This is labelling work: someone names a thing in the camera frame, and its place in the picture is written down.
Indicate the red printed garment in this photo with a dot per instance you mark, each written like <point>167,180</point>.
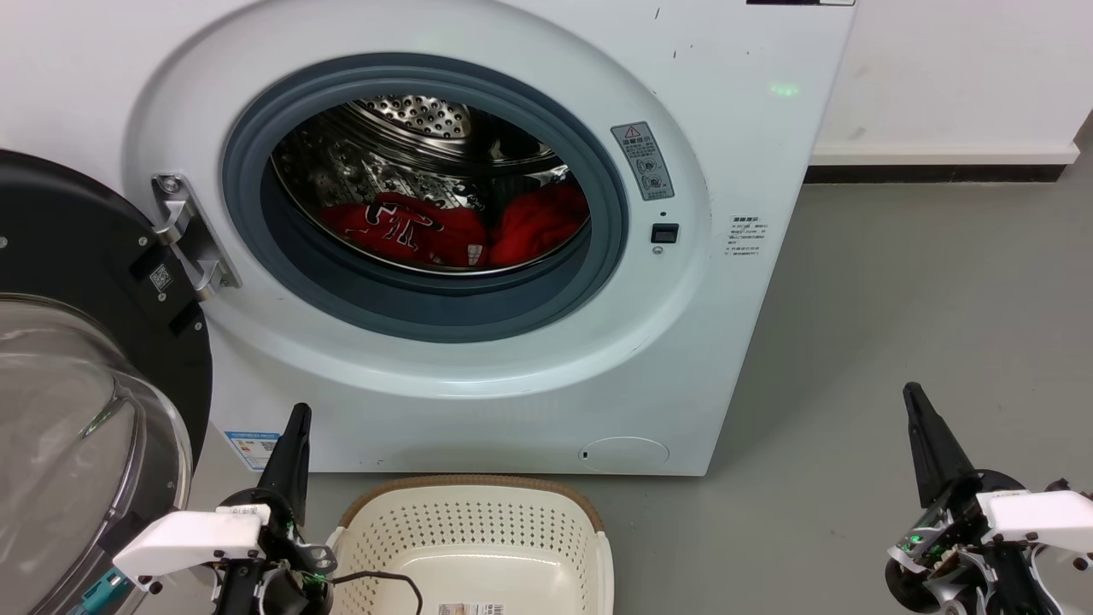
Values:
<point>538,222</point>

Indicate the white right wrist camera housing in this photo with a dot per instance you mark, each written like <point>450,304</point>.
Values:
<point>1037,517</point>

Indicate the stainless steel washing machine drum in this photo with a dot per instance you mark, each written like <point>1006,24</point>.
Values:
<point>376,166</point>

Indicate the silver metal door hinge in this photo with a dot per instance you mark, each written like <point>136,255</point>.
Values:
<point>192,235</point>

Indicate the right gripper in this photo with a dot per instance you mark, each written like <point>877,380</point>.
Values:
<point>956,555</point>

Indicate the grey rubber door gasket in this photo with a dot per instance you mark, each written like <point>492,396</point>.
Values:
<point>256,171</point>

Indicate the cream perforated laundry basket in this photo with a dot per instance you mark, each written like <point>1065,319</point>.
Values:
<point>478,547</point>

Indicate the white barcode label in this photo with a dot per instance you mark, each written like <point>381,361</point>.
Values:
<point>470,609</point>

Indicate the round drain filter cover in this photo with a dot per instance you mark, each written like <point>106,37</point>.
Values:
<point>623,454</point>

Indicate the blue energy label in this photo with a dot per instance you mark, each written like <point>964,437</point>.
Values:
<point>252,448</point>

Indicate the grey warning sticker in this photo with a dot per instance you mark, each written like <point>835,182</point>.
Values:
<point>643,161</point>

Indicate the teal plastic clip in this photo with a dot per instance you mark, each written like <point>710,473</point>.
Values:
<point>104,591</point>

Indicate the white front-load washing machine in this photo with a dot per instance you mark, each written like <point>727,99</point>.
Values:
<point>512,410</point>

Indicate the white and black baseboard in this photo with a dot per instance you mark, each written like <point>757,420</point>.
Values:
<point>939,162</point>

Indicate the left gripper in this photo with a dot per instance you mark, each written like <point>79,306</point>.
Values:
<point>286,572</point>

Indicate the black door latch slot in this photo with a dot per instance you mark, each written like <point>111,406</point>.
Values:
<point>664,233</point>

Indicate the QR code sticker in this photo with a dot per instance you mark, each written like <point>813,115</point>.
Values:
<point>160,278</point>

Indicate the small text label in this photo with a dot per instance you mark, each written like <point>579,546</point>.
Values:
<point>745,235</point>

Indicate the black washer door with glass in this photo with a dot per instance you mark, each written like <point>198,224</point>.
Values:
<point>68,256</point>

